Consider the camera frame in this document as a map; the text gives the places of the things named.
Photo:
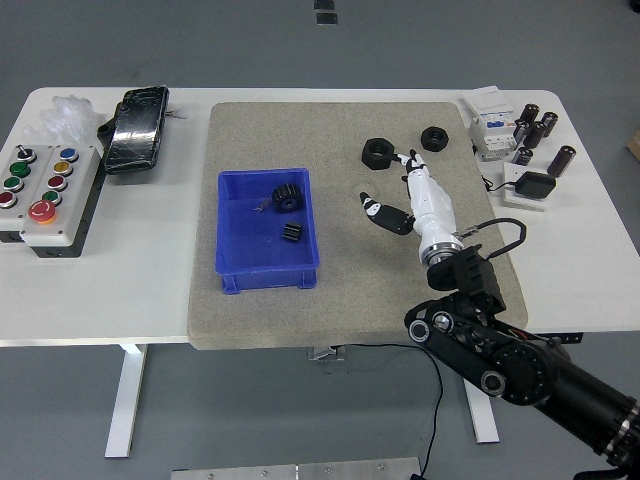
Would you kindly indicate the black square puck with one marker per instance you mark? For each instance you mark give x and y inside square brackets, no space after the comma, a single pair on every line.
[536,185]

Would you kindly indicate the silver metal plate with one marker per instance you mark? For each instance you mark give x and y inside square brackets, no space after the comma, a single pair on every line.
[295,472]

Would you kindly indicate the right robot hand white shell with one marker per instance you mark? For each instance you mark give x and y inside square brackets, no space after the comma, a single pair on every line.
[432,210]

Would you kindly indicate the white circuit breaker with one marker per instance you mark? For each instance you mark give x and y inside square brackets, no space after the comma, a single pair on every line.
[492,125]

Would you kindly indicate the black floor plate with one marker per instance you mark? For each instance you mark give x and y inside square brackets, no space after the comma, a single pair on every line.
[324,4]
[327,18]

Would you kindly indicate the cardboard box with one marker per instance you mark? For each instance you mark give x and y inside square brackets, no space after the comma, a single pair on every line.
[635,145]

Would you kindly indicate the grey-brown mat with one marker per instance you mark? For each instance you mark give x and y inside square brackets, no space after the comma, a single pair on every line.
[350,290]

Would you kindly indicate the small black hex nut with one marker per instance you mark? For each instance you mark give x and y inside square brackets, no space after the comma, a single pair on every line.
[431,144]

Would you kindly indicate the white square panel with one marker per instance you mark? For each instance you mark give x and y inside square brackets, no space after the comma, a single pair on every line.
[511,197]

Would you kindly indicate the black film-wrapped pedal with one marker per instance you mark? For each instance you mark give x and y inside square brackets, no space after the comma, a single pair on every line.
[137,130]

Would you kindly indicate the small black gear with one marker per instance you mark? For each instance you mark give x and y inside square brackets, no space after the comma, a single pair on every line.
[291,232]

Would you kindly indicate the white table leg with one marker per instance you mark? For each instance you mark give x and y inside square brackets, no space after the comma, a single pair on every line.
[482,420]
[125,400]

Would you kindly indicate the black table frame bar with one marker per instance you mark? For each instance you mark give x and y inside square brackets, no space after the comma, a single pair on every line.
[567,338]

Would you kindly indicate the blue plastic box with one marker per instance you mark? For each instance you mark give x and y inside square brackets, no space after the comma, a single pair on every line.
[255,255]

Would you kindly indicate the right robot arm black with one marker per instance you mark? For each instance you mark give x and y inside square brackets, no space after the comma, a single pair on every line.
[470,275]

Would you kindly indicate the large black hex nut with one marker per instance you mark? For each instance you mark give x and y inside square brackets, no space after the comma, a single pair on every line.
[376,159]

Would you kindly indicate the control box with emergency stop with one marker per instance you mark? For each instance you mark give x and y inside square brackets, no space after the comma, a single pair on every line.
[70,210]

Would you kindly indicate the small metal pin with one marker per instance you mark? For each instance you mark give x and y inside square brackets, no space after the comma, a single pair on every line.
[261,206]

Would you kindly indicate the dark cylindrical capacitor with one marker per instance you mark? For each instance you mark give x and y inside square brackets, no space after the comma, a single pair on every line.
[530,114]
[523,156]
[561,161]
[549,124]
[521,133]
[536,135]

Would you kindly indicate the crumpled clear plastic bag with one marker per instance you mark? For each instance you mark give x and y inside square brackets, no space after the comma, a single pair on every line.
[67,117]

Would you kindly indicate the large black gear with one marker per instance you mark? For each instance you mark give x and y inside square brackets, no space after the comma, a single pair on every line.
[287,199]

